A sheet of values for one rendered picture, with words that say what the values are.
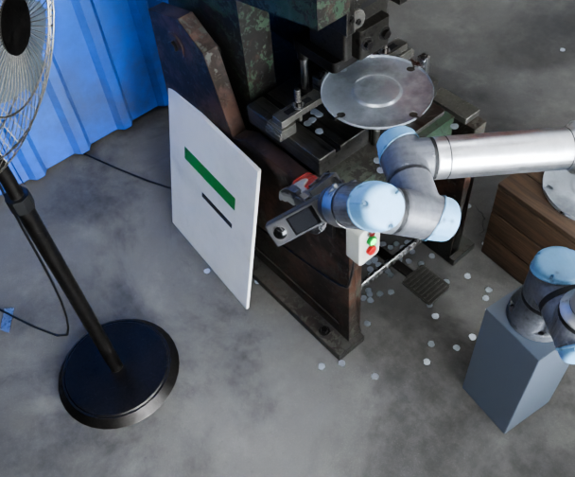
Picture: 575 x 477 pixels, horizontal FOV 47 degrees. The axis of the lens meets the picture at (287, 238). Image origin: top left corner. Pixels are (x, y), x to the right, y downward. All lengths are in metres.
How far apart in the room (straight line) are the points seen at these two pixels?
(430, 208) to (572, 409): 1.24
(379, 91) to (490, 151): 0.63
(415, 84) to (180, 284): 1.10
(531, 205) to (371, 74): 0.66
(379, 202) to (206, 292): 1.42
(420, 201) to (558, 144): 0.30
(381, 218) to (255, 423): 1.20
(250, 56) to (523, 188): 0.93
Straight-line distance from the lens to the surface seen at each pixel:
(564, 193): 2.17
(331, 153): 1.72
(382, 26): 1.68
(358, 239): 1.65
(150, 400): 2.14
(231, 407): 2.11
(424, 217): 1.05
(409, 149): 1.14
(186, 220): 2.42
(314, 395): 2.10
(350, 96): 1.75
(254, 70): 1.86
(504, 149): 1.19
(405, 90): 1.77
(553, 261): 1.59
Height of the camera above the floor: 1.90
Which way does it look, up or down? 51 degrees down
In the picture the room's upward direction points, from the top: 7 degrees counter-clockwise
